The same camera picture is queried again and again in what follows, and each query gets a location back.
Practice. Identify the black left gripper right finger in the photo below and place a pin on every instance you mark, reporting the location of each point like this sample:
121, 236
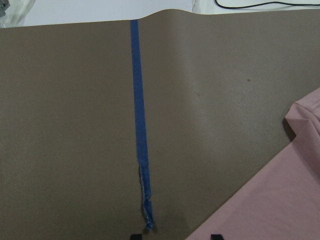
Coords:
216, 237

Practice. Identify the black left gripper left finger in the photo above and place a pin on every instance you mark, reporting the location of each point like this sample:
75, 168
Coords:
136, 236

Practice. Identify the pink Snoopy t-shirt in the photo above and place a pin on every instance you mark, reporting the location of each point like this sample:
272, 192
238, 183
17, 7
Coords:
282, 201

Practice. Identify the brown table mat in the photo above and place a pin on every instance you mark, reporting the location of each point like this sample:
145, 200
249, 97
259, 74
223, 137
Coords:
216, 92

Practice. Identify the clear plastic bag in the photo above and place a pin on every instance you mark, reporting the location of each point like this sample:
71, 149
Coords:
14, 12

